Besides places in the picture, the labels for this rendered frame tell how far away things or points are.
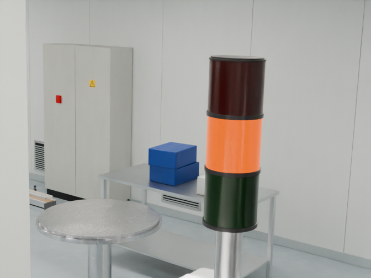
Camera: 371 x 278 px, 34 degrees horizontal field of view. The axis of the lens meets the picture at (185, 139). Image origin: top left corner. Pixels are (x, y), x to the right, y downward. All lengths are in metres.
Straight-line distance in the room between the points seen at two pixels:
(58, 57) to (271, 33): 2.87
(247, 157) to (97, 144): 7.10
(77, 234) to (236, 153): 3.76
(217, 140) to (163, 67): 6.83
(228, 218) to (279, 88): 5.98
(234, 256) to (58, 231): 3.79
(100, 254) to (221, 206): 4.11
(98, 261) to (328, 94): 2.95
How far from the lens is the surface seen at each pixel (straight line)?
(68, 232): 4.29
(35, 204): 5.05
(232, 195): 0.53
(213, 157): 0.53
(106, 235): 4.21
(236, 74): 0.51
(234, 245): 0.56
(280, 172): 6.62
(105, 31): 7.96
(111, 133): 7.46
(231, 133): 0.52
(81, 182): 7.93
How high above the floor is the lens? 2.38
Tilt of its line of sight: 11 degrees down
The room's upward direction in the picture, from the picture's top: 2 degrees clockwise
